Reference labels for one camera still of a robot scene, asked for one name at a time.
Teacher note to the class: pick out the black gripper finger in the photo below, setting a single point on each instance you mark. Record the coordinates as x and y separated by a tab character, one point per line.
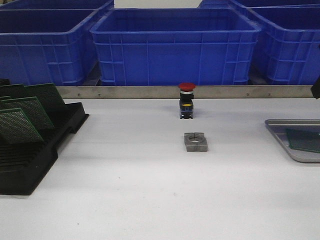
315	89

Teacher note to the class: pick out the green circuit board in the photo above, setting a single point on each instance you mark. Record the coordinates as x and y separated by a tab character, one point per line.
15	91
302	140
48	96
33	109
16	128

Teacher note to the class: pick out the silver metal tray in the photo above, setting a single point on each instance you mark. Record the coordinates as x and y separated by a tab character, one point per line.
277	128

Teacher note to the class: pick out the black circuit board rack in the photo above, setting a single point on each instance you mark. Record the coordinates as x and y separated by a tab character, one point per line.
24	165

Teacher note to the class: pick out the blue plastic crate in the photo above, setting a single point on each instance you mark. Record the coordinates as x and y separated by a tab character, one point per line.
256	3
287	51
168	46
47	46

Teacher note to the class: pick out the red emergency stop button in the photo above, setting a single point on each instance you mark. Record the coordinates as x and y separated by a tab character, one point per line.
186	100

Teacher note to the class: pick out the blue plastic crate far right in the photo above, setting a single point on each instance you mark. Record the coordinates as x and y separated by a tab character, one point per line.
256	3

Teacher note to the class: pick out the grey metal clamp block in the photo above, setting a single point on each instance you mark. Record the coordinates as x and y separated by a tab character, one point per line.
195	142

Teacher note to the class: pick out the blue plastic crate centre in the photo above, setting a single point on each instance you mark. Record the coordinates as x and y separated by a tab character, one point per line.
168	46

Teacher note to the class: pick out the blue plastic crate left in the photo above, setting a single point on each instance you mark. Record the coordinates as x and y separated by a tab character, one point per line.
47	46

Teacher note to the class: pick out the blue crate back left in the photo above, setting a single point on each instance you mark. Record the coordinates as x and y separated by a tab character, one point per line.
56	4

